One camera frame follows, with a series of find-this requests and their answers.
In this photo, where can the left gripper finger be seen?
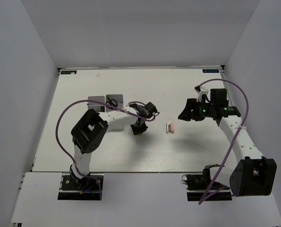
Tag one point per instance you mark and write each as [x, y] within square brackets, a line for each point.
[143, 127]
[136, 129]

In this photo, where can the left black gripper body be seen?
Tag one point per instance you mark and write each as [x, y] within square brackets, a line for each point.
[139, 126]

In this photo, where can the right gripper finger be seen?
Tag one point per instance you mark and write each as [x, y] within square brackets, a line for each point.
[191, 104]
[186, 115]

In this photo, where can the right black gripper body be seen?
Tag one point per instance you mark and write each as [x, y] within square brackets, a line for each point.
[206, 110]

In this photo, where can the black handled scissors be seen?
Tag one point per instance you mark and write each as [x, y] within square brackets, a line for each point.
[111, 103]

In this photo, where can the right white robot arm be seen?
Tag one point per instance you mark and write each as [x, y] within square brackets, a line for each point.
[254, 173]

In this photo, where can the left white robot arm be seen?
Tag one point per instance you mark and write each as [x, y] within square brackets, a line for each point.
[89, 131]

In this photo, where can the right white organizer container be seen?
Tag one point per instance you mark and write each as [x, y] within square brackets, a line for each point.
[117, 101]

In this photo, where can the white organizer container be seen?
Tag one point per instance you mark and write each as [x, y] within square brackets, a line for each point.
[95, 102]
[117, 101]

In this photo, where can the right corner label sticker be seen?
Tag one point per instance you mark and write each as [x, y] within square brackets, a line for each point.
[210, 70]

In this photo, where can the corner label sticker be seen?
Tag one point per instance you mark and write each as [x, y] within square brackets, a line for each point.
[210, 70]
[68, 72]

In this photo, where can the left white organizer container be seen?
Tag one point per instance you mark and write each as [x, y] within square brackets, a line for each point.
[95, 102]

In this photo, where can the left corner label sticker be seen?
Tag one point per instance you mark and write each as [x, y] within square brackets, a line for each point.
[68, 72]

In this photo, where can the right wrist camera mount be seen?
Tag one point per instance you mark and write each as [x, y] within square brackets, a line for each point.
[202, 93]

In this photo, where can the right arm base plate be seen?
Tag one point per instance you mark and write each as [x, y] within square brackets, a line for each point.
[198, 183]

